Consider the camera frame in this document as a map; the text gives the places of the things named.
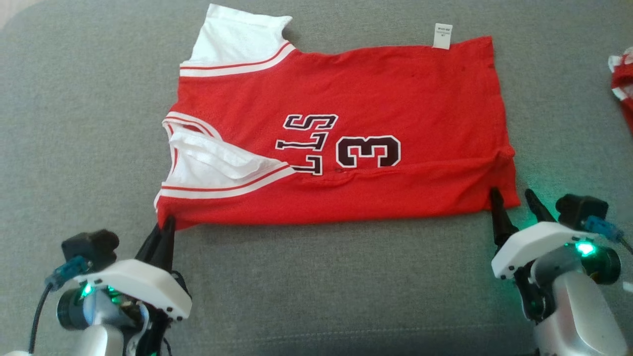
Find large grey sofa seat cushion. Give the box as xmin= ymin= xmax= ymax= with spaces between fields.
xmin=0 ymin=0 xmax=633 ymax=356

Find red basketball jersey white sleeves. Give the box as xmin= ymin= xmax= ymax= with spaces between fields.
xmin=153 ymin=4 xmax=521 ymax=230

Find red shorts white trim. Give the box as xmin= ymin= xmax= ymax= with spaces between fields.
xmin=608 ymin=47 xmax=633 ymax=136

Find right camera cable blue plug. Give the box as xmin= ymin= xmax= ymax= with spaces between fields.
xmin=584 ymin=216 xmax=633 ymax=256

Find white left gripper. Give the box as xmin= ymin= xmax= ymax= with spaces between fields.
xmin=73 ymin=215 xmax=193 ymax=322

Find left camera cable blue plug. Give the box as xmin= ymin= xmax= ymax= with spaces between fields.
xmin=29 ymin=256 xmax=90 ymax=354

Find camera cable blue plug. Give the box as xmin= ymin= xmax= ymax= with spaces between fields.
xmin=29 ymin=256 xmax=90 ymax=354
xmin=584 ymin=216 xmax=633 ymax=256

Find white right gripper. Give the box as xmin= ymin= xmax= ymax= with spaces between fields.
xmin=489 ymin=187 xmax=597 ymax=280

